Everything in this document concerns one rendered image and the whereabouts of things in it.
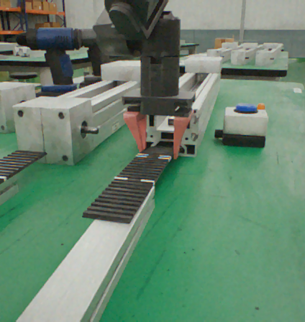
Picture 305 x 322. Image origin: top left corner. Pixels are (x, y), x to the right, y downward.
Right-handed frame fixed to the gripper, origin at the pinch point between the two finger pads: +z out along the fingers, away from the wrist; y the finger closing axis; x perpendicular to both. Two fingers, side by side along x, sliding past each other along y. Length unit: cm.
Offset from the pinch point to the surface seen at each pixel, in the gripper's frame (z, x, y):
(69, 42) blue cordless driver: -16, -39, 33
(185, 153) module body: 2.1, -6.4, -3.3
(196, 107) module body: -5.8, -7.6, -4.8
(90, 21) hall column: -60, -1057, 449
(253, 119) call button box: -2.7, -14.4, -14.7
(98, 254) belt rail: -0.2, 28.4, -0.8
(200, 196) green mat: 2.7, 9.1, -7.5
